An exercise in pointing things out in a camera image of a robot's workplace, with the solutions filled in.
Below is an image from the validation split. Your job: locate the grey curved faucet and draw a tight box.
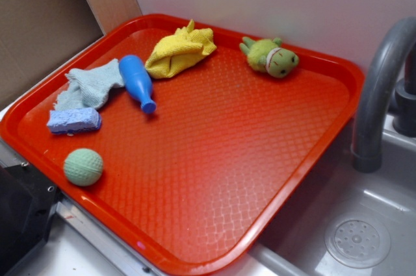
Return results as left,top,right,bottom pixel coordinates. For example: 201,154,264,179
351,16,415,173

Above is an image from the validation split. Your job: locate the dark grey faucet handle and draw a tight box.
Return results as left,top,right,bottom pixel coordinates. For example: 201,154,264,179
393,46,415,138

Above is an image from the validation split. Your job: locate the grey plastic sink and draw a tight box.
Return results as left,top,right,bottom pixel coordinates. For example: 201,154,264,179
250,116,416,276

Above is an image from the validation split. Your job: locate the green plush frog toy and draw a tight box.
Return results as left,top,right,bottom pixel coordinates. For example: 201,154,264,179
239,36,300,79

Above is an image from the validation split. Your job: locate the red plastic tray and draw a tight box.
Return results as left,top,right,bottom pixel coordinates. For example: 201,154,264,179
1,14,364,275

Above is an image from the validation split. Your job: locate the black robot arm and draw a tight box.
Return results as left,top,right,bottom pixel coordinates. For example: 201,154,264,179
1,165,59,275

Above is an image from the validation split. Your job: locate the blue sponge block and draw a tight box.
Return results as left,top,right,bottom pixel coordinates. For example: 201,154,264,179
47,107,102,134

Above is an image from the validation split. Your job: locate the green dimpled ball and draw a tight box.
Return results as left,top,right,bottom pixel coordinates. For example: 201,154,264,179
63,148,104,186

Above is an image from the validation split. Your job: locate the brown cardboard panel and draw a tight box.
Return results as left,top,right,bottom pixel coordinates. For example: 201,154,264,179
0,0,105,112

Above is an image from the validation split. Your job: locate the light blue cloth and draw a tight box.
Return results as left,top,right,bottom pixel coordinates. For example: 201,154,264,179
54,58,124,110

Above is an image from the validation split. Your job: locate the yellow cloth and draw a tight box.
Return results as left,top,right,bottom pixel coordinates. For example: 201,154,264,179
145,20,216,79

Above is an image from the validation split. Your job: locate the blue plastic bottle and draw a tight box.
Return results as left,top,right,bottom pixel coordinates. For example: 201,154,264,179
119,55,157,114

